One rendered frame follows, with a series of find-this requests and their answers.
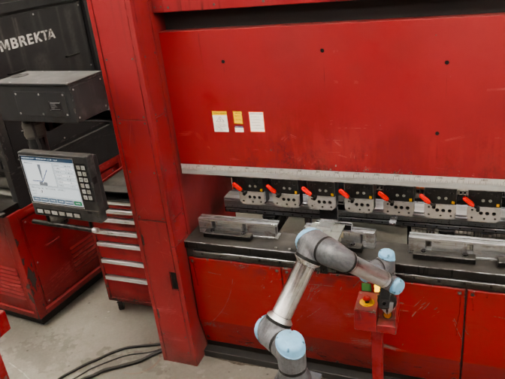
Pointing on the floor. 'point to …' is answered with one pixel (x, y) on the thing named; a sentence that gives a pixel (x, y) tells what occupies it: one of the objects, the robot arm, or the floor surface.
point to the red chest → (121, 251)
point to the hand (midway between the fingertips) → (387, 313)
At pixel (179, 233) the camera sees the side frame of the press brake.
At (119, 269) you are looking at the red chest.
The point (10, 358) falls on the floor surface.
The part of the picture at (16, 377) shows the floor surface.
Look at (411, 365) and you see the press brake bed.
